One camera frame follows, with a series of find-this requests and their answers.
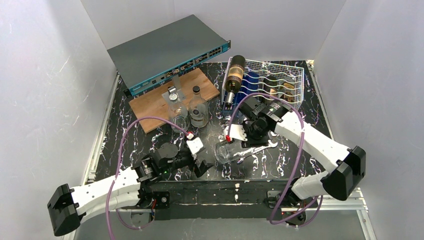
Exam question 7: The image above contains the dark wine bottle gold label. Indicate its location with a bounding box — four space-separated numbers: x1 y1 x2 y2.
224 55 246 106

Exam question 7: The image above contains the clear bottle white cap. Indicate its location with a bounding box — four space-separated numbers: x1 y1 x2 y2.
167 93 189 133

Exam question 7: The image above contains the clear liquor bottle black cap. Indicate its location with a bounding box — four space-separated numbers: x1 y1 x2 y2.
188 85 209 128

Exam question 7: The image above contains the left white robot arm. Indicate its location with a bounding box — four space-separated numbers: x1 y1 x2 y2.
47 141 213 237

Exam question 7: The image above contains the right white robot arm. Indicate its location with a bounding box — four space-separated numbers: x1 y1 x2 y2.
239 96 366 201

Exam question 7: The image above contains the dark green lower wine bottle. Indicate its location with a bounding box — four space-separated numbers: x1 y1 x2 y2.
262 75 279 97

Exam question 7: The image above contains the small silver wrench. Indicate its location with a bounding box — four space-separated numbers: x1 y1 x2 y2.
266 132 279 148

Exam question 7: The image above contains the large silver wrench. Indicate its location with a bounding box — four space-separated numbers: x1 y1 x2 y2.
234 146 270 164

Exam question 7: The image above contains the wooden board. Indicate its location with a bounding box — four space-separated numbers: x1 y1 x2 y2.
129 69 220 120

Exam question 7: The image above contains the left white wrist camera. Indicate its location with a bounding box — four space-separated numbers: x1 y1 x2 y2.
186 131 205 155

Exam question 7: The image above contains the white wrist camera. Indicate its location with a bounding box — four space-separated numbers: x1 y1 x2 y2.
186 131 205 155
223 124 247 142

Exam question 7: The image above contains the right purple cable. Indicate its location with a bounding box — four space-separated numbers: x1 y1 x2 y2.
226 92 324 226

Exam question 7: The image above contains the purple cable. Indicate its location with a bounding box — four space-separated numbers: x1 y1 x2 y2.
105 116 195 240
226 92 324 226

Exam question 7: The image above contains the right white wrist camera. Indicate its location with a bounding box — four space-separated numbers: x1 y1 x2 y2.
223 124 247 142

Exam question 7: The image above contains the black base frame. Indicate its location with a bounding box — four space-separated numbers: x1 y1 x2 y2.
150 178 288 221

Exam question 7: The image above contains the white wire wine rack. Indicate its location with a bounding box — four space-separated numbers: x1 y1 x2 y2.
221 59 305 109

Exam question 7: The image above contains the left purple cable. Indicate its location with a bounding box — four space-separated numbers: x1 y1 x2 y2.
105 116 195 240

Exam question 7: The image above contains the silver metal stand bracket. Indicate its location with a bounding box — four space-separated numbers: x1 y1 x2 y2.
162 75 186 105

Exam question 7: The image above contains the grey network switch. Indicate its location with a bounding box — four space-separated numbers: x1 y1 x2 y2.
107 14 231 98

